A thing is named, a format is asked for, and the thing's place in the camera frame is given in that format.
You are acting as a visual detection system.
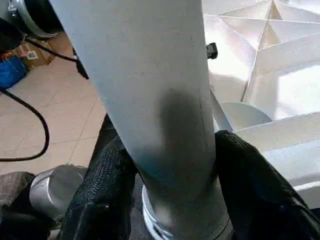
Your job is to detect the silver robot leg cylinder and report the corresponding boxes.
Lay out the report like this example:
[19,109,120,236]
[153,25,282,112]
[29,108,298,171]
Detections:
[29,164,90,222]

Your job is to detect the white plastic table leg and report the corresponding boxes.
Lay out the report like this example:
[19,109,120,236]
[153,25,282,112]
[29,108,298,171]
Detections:
[49,0,235,240]

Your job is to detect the black looped floor cable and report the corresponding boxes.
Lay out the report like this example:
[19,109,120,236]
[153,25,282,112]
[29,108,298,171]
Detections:
[0,87,51,163]

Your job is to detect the brown cardboard box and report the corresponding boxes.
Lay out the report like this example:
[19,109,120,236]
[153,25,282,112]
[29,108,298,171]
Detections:
[17,40,57,69]

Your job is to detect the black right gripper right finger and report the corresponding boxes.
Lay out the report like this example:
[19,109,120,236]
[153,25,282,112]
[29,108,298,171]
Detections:
[215,130,320,240]

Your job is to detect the white plastic table top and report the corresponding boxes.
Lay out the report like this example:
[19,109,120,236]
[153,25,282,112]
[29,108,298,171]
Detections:
[202,0,320,211]

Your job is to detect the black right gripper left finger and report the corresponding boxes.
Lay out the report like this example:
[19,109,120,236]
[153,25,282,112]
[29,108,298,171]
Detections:
[60,136,139,240]

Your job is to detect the blue cloth bundle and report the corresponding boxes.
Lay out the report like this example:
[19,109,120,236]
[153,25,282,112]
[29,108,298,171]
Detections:
[0,55,29,91]

